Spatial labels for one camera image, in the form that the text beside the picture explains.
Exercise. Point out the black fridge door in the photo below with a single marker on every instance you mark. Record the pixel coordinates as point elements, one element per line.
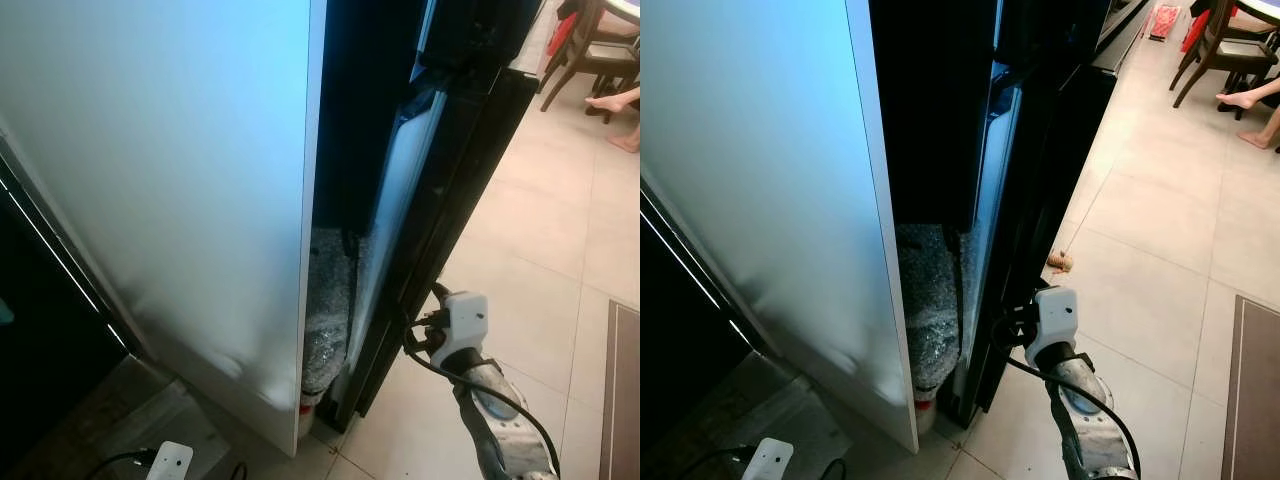
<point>470,200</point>
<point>1050,180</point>

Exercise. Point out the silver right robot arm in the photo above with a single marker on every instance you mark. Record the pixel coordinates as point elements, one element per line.
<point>495,420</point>
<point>1085,420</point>

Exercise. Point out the black fridge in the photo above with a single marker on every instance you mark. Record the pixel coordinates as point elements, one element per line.
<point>360,100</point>
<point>940,100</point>

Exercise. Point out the grey floor mat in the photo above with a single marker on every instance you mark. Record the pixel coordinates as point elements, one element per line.
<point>180,420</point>
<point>815,425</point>

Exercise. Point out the small brown floor item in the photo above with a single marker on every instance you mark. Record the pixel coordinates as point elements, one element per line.
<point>1058,262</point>

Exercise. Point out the silver bubble wrap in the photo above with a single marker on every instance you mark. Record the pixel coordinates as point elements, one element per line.
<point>930,300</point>
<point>330,300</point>

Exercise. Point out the white jug red cap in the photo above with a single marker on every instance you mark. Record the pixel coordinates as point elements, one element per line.
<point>308,405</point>
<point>923,400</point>

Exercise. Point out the patterned floor mat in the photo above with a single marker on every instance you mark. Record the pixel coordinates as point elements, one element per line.
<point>70,430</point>
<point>720,400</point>

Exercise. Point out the black glossy cabinet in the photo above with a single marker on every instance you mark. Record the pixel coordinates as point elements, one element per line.
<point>50,330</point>
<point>680,330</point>

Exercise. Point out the dark brown bordered mat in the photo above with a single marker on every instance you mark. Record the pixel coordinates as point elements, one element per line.
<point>625,400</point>
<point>1255,400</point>

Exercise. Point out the seated person black shirt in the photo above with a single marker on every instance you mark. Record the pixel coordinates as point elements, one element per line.
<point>620,100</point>
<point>1250,97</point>

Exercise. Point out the dark wooden chair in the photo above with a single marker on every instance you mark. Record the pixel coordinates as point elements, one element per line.
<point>590,60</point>
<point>1225,50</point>

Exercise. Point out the red chair cloth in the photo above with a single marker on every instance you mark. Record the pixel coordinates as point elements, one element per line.
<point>563,33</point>
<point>1195,30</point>

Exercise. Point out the red gift bag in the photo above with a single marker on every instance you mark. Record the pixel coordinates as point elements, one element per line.
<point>1165,22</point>

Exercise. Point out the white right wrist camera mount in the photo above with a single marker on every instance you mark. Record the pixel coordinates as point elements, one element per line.
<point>1052,322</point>
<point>465,325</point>

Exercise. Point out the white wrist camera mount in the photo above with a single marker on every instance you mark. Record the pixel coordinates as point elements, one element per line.
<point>465,325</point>
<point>172,462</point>
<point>772,460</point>
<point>1052,322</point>

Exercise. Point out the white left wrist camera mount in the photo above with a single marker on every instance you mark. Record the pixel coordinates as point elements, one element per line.
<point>772,460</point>
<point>172,462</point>

